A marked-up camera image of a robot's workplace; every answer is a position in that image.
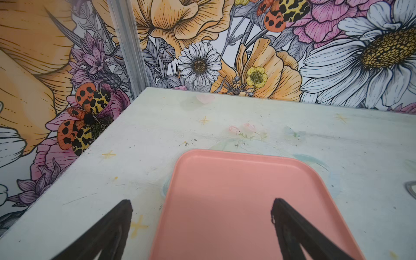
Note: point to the pink plastic tray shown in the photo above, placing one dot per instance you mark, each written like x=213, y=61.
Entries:
x=218, y=207

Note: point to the metal wire tongs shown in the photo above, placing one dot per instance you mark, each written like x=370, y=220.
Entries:
x=411, y=188

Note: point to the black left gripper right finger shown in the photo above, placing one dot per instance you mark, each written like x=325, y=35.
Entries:
x=297, y=235

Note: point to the aluminium corner post left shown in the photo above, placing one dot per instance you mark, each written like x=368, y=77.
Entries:
x=126, y=30

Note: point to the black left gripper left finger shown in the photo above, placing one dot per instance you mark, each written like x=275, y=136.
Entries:
x=106, y=239

